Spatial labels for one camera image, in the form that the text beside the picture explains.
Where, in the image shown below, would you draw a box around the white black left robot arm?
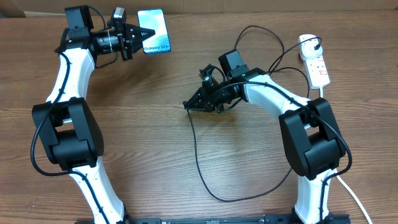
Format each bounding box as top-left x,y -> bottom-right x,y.
30,5 -> 155,223

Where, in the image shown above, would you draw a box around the black Galaxy smartphone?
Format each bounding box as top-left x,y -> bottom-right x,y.
137,9 -> 172,54

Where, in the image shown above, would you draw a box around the white power strip cord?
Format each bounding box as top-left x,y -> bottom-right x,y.
318,86 -> 373,224

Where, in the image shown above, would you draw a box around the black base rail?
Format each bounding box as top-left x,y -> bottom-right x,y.
74,213 -> 351,224

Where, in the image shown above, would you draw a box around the white power strip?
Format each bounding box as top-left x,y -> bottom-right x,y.
304,55 -> 330,89

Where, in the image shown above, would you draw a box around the white charger plug adapter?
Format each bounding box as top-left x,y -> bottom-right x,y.
298,34 -> 323,61

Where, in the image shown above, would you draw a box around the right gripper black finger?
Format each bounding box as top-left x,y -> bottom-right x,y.
185,87 -> 209,105
183,101 -> 215,113

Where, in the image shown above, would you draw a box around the black USB charging cable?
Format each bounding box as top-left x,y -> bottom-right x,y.
185,25 -> 322,203

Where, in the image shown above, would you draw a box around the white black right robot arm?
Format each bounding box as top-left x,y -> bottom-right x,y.
183,49 -> 351,223

